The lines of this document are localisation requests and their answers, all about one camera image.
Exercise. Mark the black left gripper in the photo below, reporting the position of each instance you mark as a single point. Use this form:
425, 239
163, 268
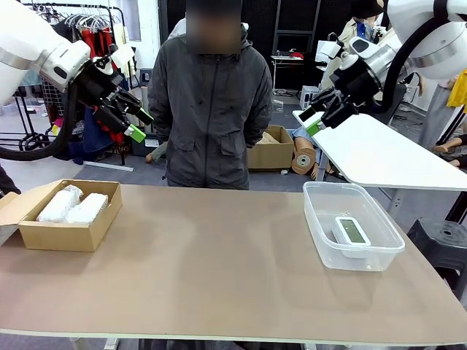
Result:
99, 89

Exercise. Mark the white digital clock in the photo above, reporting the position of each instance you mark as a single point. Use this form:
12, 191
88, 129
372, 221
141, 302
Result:
352, 231

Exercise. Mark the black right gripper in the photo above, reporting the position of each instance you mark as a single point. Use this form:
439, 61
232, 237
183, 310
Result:
359, 85

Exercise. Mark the white perforated box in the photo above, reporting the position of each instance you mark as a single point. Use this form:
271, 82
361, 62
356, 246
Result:
309, 97

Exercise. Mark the large cardboard floor box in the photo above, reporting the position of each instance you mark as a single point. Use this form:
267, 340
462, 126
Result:
268, 156

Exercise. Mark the clear plastic container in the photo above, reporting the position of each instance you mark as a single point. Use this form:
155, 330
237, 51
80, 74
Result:
350, 226

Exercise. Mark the mannequin in beige coat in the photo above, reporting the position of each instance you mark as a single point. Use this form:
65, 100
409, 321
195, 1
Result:
350, 31

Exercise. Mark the black grid panel stand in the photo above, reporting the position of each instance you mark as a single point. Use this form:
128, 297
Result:
29, 138

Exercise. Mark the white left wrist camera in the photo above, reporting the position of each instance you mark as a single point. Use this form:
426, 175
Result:
123, 55

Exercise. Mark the red hanging garment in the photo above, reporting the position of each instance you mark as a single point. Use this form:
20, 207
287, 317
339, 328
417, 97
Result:
96, 42

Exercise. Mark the rounded bubble-wrapped clock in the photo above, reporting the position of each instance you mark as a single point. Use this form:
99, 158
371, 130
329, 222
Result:
87, 209

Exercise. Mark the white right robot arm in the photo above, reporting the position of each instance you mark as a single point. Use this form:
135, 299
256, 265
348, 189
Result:
430, 40

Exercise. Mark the grey plastic stool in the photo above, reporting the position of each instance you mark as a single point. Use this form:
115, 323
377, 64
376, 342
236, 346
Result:
146, 76

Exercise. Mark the long bubble-wrapped clock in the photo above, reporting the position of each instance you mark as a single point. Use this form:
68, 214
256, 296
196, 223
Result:
54, 206

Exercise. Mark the dark clothed bystander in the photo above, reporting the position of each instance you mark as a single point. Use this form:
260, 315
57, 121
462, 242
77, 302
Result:
8, 182

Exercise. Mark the clothes rack with hangers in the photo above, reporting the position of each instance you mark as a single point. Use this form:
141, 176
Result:
91, 20

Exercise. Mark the open cardboard box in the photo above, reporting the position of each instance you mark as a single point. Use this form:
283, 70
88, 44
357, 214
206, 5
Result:
58, 237

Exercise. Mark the person in dark grey jacket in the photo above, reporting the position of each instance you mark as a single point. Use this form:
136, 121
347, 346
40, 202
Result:
211, 109

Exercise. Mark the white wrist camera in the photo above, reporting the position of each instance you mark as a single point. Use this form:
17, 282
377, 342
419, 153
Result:
123, 55
336, 49

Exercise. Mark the yellow garment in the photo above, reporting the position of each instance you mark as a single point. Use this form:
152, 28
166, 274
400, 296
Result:
458, 87

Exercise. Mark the brown mannequin torso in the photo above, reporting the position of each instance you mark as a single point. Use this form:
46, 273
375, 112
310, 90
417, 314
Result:
303, 160

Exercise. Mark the white side table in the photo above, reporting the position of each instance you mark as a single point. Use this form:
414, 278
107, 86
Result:
383, 156

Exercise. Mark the white desktop monitor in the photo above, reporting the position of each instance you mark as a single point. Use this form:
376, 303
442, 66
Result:
323, 51

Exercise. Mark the skin-coloured lying mannequin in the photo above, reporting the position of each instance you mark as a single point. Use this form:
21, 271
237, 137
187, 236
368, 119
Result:
452, 147

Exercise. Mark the black plastic stool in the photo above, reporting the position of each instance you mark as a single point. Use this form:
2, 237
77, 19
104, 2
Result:
441, 240

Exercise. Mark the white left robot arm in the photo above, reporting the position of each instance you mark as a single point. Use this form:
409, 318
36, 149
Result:
25, 43

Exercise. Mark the mannequin leg in grey legging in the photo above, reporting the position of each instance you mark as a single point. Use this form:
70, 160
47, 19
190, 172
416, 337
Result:
157, 153

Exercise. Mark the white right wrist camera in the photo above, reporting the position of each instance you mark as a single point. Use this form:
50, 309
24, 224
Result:
336, 49

